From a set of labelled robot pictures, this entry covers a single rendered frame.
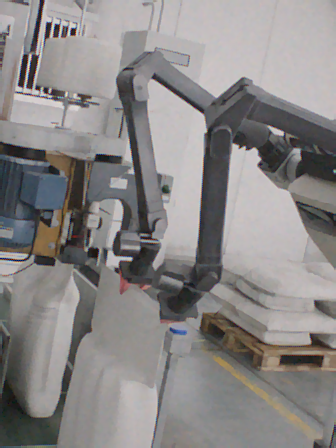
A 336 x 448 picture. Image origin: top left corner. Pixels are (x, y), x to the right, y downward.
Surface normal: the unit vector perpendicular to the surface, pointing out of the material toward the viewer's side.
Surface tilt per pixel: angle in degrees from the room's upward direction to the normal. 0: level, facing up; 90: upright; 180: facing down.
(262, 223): 90
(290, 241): 90
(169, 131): 90
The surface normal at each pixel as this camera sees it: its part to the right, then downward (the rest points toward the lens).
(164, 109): 0.43, 0.21
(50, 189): 0.76, 0.24
